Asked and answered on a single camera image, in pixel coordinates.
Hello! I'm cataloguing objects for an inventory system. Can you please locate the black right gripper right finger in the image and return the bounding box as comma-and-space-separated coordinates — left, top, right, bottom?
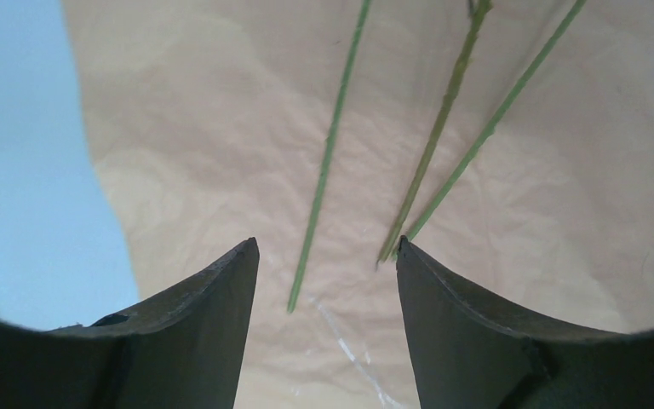
396, 238, 654, 408

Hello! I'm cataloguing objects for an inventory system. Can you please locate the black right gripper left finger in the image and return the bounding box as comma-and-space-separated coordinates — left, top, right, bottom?
0, 238, 260, 408

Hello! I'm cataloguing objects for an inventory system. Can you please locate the pink fake flower stem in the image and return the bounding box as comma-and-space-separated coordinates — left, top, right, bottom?
404, 0, 587, 240

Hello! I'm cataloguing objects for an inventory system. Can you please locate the yellow fake flower stem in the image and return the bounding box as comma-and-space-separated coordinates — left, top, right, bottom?
376, 0, 492, 267

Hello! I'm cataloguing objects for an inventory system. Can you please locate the white fake flower stem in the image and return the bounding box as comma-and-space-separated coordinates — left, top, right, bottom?
286, 0, 372, 314

